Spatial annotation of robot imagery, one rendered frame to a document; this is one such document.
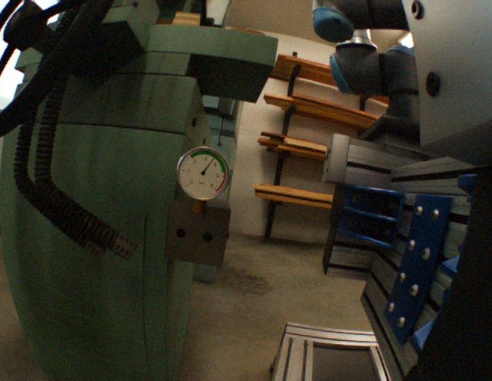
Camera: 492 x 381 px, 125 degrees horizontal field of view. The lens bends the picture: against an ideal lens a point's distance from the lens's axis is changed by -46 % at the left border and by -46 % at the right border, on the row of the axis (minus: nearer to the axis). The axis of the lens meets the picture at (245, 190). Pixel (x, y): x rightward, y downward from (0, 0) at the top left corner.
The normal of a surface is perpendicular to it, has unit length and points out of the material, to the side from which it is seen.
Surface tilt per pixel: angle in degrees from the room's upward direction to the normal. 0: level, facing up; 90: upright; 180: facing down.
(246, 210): 90
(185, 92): 90
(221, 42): 90
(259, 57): 90
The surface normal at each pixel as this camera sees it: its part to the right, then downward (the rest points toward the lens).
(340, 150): -0.25, 0.01
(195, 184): 0.10, 0.07
